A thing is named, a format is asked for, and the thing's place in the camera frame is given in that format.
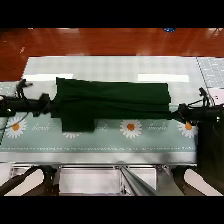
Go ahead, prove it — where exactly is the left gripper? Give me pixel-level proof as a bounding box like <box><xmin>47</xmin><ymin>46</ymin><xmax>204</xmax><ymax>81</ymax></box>
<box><xmin>32</xmin><ymin>93</ymin><xmax>53</xmax><ymax>117</ymax></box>

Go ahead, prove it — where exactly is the dark green T-shirt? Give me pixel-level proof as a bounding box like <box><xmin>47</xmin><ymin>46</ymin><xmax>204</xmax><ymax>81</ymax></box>
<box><xmin>49</xmin><ymin>76</ymin><xmax>173</xmax><ymax>134</ymax></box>

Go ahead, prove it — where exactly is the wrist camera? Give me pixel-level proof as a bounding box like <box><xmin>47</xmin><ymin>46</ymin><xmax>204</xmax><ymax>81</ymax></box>
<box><xmin>198</xmin><ymin>86</ymin><xmax>212</xmax><ymax>108</ymax></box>
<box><xmin>15</xmin><ymin>78</ymin><xmax>35</xmax><ymax>100</ymax></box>

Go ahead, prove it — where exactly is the silver frame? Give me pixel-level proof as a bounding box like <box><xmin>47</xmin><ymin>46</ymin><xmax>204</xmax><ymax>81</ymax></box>
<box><xmin>0</xmin><ymin>161</ymin><xmax>224</xmax><ymax>197</ymax></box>

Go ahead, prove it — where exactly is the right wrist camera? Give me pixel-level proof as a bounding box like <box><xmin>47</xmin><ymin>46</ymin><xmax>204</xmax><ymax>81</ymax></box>
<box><xmin>198</xmin><ymin>86</ymin><xmax>212</xmax><ymax>108</ymax></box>

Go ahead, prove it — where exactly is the black cable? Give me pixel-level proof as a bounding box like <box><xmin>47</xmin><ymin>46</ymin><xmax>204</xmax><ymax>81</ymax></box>
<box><xmin>0</xmin><ymin>111</ymin><xmax>30</xmax><ymax>132</ymax></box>

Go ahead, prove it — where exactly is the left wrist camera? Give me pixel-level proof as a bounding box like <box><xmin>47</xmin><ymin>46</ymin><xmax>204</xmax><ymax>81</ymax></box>
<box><xmin>15</xmin><ymin>78</ymin><xmax>35</xmax><ymax>100</ymax></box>

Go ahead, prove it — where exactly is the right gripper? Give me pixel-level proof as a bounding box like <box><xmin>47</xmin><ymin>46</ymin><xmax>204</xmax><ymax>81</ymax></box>
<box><xmin>176</xmin><ymin>103</ymin><xmax>192</xmax><ymax>123</ymax></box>

